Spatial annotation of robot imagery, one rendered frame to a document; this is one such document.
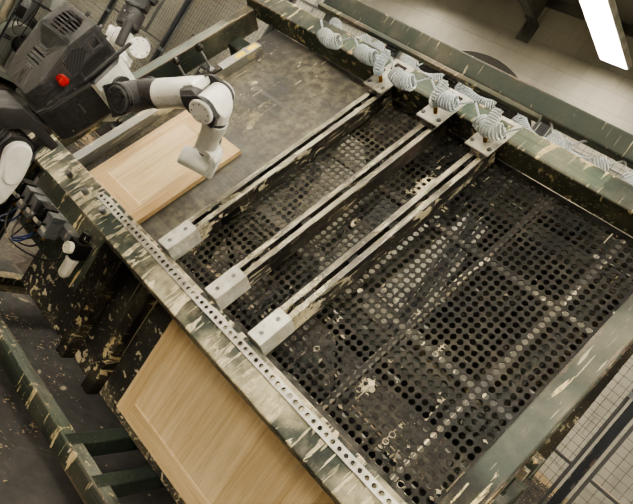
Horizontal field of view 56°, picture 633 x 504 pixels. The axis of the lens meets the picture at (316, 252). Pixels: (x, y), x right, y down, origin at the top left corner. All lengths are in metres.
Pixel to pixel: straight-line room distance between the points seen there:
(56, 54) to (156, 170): 0.65
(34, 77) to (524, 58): 6.31
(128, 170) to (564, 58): 5.82
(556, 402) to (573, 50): 6.07
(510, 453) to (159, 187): 1.51
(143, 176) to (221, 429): 1.00
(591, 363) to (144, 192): 1.62
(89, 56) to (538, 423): 1.63
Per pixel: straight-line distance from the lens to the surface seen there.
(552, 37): 7.63
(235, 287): 1.89
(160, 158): 2.43
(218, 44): 2.98
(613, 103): 7.08
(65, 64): 1.95
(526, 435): 1.66
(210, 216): 2.07
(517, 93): 2.76
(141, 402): 2.34
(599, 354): 1.80
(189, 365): 2.18
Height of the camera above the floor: 1.52
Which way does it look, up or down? 9 degrees down
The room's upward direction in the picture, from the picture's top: 34 degrees clockwise
